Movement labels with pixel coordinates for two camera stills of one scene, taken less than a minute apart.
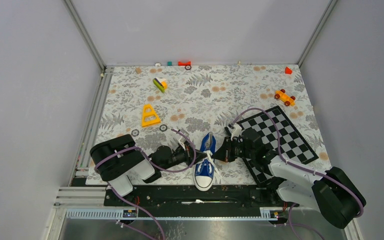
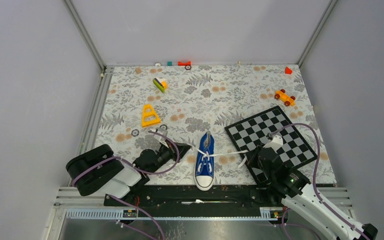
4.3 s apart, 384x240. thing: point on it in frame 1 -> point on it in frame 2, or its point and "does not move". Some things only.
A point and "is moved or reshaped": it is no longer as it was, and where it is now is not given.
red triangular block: [288, 71] does not move
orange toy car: [289, 100] does not move
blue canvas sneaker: [204, 169] does not move
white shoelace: [210, 153] is moved or reshaped
